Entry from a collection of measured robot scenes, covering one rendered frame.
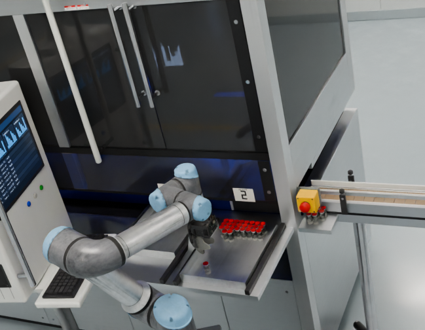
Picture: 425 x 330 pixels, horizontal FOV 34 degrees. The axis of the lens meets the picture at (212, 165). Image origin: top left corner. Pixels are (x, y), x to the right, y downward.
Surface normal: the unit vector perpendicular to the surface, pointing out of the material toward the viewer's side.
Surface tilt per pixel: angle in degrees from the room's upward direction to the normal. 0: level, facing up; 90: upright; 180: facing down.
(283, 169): 90
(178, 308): 7
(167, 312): 7
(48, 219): 90
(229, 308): 90
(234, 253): 0
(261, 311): 90
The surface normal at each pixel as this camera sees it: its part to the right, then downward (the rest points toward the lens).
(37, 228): 0.96, -0.07
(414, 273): -0.20, -0.85
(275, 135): -0.39, 0.53
